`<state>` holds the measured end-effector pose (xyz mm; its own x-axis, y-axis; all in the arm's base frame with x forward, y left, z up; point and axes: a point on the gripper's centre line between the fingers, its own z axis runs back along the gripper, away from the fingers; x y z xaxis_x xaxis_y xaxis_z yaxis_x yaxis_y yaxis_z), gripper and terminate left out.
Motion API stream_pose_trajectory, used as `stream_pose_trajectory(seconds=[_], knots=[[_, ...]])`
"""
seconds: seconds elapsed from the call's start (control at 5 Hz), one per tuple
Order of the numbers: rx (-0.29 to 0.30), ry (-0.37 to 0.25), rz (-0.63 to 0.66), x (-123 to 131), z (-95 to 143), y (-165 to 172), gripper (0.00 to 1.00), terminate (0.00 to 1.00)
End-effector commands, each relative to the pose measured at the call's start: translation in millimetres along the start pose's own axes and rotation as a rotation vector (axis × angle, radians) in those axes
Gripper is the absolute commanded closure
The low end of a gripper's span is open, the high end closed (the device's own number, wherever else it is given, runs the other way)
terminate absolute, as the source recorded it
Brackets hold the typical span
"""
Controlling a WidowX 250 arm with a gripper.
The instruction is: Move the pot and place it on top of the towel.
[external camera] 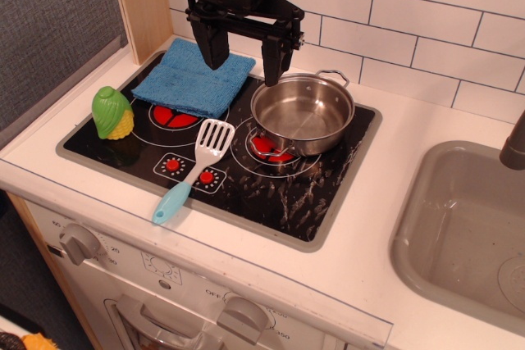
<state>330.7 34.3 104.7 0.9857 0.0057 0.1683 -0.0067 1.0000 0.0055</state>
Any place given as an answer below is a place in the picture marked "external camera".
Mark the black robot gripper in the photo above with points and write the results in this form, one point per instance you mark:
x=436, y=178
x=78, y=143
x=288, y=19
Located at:
x=275, y=22

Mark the stainless steel pot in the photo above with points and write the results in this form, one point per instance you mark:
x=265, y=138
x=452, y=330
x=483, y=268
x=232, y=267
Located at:
x=303, y=114

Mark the blue folded towel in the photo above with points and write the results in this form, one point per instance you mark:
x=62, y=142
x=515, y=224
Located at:
x=182, y=81

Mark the black toy stovetop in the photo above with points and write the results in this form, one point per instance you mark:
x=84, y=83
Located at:
x=291, y=200

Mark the toy corn with green husk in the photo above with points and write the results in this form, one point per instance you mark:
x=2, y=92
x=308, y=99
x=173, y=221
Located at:
x=112, y=113

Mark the grey timer knob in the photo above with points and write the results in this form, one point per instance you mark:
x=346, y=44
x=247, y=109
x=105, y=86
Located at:
x=79, y=243

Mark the grey oven knob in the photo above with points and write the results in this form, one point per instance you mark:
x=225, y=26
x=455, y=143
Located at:
x=244, y=319

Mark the grey sink basin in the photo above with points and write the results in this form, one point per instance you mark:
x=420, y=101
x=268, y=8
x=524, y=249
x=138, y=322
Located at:
x=460, y=235

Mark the grey faucet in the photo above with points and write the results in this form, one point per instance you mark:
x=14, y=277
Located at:
x=512, y=154

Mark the yellow toy on floor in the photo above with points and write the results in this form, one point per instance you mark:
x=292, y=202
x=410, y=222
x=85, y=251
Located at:
x=11, y=341

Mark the white spatula with blue handle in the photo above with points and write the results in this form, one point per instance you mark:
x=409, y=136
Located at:
x=213, y=140

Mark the wooden side post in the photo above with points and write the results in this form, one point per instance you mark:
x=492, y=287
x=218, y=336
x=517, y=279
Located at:
x=148, y=25

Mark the oven door handle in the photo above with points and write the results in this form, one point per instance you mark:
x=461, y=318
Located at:
x=146, y=331

